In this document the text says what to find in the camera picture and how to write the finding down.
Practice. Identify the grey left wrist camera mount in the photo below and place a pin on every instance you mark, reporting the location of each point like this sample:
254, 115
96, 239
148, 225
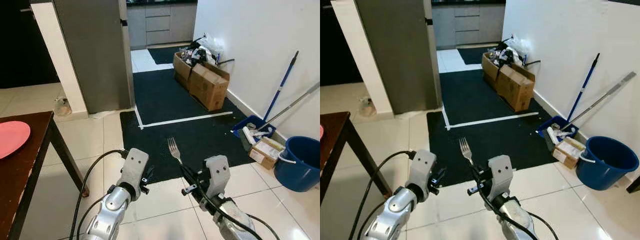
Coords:
422, 166
135, 165

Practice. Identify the large brown cardboard box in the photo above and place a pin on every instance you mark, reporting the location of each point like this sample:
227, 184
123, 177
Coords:
515, 89
207, 87

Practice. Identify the white door post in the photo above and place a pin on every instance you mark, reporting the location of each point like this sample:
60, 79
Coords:
362, 50
55, 50

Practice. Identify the small black floor mat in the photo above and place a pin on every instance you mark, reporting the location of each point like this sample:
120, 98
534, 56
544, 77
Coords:
472, 55
165, 55

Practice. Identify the blue plastic bucket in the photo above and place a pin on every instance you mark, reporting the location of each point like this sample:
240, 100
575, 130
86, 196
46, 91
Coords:
295, 172
605, 170

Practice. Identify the white floor tape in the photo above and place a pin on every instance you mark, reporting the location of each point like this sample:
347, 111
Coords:
495, 120
190, 119

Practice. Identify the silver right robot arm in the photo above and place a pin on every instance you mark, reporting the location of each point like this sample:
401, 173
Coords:
517, 225
235, 225

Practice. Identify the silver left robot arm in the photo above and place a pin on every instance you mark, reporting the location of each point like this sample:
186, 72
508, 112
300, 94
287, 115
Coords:
107, 215
392, 215

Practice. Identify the silver fork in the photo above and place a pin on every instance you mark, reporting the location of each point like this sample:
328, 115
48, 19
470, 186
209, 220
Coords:
173, 147
465, 147

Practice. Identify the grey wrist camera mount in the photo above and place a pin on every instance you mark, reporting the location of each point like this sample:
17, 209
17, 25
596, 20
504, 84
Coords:
422, 166
501, 172
135, 165
217, 172

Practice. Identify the blue dustpan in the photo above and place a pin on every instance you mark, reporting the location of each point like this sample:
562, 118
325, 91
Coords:
555, 122
252, 121

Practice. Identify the grey kitchen cabinets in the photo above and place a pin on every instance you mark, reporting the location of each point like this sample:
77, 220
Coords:
467, 25
160, 25

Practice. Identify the large black floor mat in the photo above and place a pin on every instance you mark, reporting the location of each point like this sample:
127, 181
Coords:
165, 100
475, 100

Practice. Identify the small printed cardboard box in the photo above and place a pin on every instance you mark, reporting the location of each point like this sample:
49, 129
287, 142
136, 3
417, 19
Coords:
569, 152
267, 152

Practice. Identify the dark brown wooden table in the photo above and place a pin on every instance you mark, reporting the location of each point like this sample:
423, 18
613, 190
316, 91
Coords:
332, 140
20, 175

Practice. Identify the white hand brush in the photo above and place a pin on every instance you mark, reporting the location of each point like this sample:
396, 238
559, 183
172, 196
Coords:
250, 135
554, 136

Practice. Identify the pink plate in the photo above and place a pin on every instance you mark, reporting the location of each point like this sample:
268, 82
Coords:
321, 132
12, 137

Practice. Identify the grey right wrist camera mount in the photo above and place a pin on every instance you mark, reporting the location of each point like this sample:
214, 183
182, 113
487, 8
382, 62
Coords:
217, 172
501, 172

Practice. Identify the black and white rubbish bags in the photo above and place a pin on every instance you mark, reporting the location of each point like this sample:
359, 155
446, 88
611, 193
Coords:
200, 52
507, 54

